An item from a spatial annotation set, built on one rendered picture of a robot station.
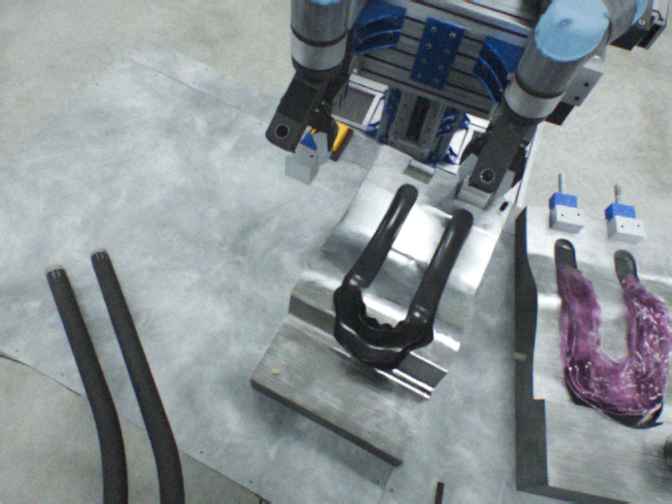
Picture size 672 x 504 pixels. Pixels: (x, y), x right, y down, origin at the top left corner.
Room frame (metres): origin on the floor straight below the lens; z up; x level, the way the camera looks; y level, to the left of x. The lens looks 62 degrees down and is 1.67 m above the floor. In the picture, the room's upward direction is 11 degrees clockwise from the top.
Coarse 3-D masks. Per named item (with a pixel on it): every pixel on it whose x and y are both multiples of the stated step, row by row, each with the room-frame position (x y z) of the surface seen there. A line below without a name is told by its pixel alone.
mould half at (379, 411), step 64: (384, 192) 0.56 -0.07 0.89; (448, 192) 0.59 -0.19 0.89; (320, 256) 0.39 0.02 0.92; (320, 320) 0.29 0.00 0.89; (384, 320) 0.30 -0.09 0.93; (448, 320) 0.32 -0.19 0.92; (256, 384) 0.19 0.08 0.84; (320, 384) 0.20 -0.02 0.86; (384, 384) 0.22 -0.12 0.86; (384, 448) 0.13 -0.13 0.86
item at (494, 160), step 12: (504, 120) 0.59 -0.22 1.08; (492, 132) 0.58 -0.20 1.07; (504, 132) 0.58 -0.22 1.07; (516, 132) 0.58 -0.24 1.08; (492, 144) 0.56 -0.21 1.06; (504, 144) 0.56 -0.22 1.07; (516, 144) 0.56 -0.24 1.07; (480, 156) 0.54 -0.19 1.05; (492, 156) 0.54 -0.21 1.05; (504, 156) 0.55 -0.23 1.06; (480, 168) 0.53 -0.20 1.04; (492, 168) 0.53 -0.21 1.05; (504, 168) 0.53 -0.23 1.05; (468, 180) 0.52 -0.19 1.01; (480, 180) 0.51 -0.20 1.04; (492, 180) 0.51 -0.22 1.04; (492, 192) 0.50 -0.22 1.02
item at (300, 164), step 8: (304, 136) 0.61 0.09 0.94; (304, 144) 0.59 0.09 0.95; (312, 144) 0.59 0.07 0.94; (288, 152) 0.55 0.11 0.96; (296, 152) 0.56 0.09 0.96; (304, 152) 0.56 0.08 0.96; (312, 152) 0.56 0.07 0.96; (288, 160) 0.54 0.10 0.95; (296, 160) 0.54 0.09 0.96; (304, 160) 0.54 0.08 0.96; (312, 160) 0.55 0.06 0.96; (288, 168) 0.54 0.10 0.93; (296, 168) 0.54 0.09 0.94; (304, 168) 0.54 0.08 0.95; (312, 168) 0.54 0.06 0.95; (296, 176) 0.54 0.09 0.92; (304, 176) 0.54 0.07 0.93; (312, 176) 0.54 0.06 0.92
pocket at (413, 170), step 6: (408, 168) 0.64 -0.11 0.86; (414, 168) 0.64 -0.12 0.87; (420, 168) 0.64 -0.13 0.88; (426, 168) 0.64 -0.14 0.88; (408, 174) 0.63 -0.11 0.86; (414, 174) 0.63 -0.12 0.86; (420, 174) 0.64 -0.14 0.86; (426, 174) 0.64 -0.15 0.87; (432, 174) 0.63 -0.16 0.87; (420, 180) 0.62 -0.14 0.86; (426, 180) 0.62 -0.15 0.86
